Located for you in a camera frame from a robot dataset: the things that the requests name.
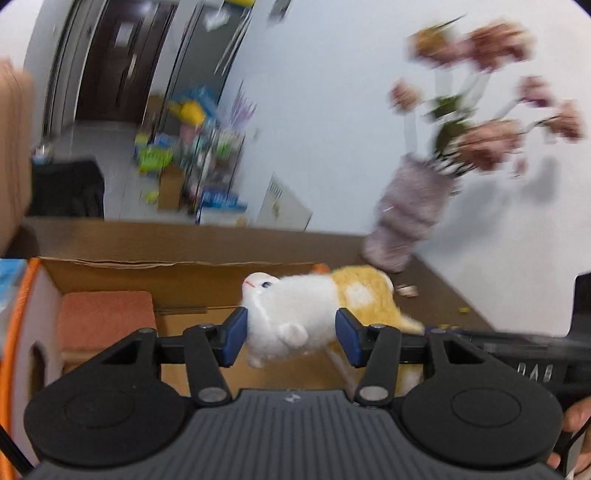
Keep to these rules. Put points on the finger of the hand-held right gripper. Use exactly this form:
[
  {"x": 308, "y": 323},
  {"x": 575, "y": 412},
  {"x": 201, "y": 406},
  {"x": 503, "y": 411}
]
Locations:
[{"x": 475, "y": 339}]

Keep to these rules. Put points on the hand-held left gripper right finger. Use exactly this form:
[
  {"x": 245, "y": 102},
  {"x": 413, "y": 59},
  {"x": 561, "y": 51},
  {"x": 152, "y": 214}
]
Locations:
[{"x": 347, "y": 339}]

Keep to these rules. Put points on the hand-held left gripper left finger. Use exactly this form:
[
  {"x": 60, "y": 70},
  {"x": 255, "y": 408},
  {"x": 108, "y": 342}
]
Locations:
[{"x": 235, "y": 339}]

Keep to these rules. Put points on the white and yellow plush toy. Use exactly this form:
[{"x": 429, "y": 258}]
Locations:
[{"x": 295, "y": 304}]

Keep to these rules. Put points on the orange cardboard box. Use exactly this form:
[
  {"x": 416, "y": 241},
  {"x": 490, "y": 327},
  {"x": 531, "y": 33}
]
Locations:
[{"x": 138, "y": 272}]

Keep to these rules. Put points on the orange-brown soft block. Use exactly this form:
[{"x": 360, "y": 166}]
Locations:
[{"x": 104, "y": 318}]

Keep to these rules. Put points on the person's right hand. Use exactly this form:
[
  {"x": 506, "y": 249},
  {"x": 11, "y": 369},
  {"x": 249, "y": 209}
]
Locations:
[{"x": 577, "y": 415}]

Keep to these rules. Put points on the ribbed pink vase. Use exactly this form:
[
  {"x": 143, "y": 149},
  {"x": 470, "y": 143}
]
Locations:
[{"x": 408, "y": 212}]

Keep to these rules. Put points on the pile of colourful toys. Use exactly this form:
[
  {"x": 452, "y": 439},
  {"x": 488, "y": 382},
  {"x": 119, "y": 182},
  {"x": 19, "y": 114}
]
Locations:
[{"x": 194, "y": 147}]

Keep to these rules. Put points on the dried pink roses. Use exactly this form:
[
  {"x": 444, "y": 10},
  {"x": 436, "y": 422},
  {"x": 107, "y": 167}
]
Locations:
[{"x": 480, "y": 97}]

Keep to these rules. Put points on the peach ribbed suitcase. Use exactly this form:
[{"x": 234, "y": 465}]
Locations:
[{"x": 14, "y": 157}]

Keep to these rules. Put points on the grey refrigerator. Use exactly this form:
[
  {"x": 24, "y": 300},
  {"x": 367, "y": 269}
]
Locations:
[{"x": 207, "y": 46}]

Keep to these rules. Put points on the dark brown door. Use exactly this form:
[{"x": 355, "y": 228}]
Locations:
[{"x": 124, "y": 60}]

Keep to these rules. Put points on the white vented wall panel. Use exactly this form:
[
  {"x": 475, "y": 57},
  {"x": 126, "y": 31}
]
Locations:
[{"x": 284, "y": 203}]

